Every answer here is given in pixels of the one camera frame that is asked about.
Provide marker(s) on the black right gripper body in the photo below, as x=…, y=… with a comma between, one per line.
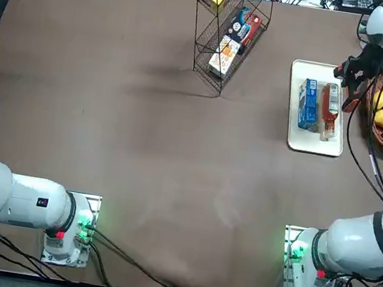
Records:
x=375, y=59

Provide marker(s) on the dark blue red cookie box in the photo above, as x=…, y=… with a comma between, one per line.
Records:
x=245, y=27

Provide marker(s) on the amber tea beverage bottle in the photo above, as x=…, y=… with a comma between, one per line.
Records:
x=329, y=106

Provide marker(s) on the white orange snack box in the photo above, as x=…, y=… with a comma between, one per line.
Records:
x=224, y=56

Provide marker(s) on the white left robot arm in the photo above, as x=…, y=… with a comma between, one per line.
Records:
x=7, y=195

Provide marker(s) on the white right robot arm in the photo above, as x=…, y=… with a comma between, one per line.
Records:
x=352, y=247

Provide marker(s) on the blue Oreo cookie box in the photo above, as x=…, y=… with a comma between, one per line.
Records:
x=308, y=107

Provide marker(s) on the small yellow mango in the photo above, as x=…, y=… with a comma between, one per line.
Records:
x=379, y=100

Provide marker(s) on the cream plastic tray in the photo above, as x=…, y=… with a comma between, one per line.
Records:
x=314, y=144

